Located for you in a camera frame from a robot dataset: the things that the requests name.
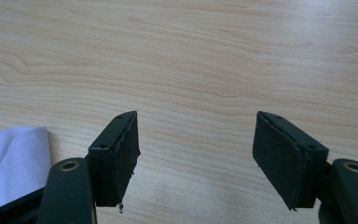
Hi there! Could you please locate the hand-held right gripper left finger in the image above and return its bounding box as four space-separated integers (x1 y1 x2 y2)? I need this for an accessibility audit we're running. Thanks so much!
87 110 142 208

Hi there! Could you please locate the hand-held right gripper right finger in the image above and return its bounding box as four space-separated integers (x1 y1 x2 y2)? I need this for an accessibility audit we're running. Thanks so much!
252 110 330 211

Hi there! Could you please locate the white cloth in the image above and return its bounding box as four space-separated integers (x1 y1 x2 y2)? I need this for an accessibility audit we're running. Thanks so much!
0 125 52 211

